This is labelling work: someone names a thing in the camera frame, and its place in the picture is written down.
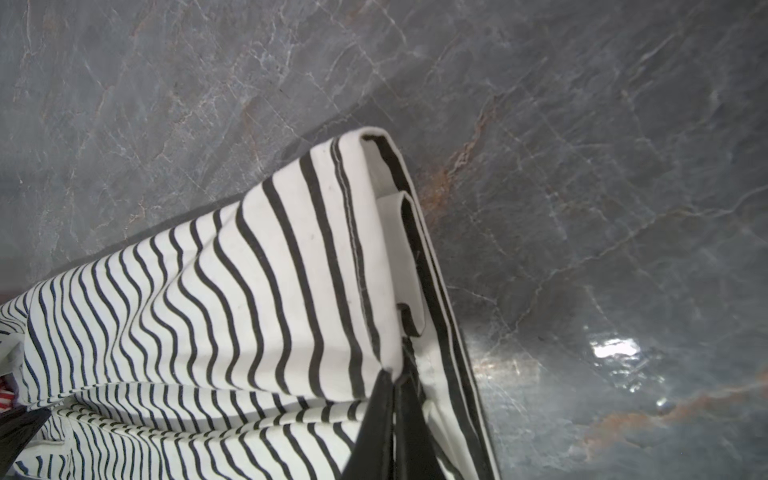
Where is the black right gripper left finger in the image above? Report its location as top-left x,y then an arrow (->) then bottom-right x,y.
341,370 -> 394,480

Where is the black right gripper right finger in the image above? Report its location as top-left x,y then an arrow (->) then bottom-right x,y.
393,357 -> 445,480

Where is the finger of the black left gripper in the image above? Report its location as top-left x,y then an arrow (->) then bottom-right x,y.
1,406 -> 51,477

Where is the red white striped tank top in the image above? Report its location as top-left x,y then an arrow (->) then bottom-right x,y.
0,376 -> 16,413

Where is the black white striped tank top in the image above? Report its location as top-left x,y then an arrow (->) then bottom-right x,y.
1,127 -> 499,479

